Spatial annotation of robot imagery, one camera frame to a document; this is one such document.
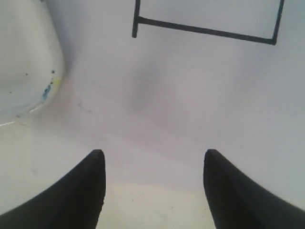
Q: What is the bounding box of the white paint tray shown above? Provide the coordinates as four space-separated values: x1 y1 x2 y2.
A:
0 0 65 125

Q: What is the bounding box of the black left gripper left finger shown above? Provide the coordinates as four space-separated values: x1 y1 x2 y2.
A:
0 149 106 229

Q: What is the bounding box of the white paper with square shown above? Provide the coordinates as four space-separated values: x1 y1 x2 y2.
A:
48 0 305 204

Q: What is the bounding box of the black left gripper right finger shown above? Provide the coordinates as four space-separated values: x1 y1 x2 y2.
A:
203 149 305 229

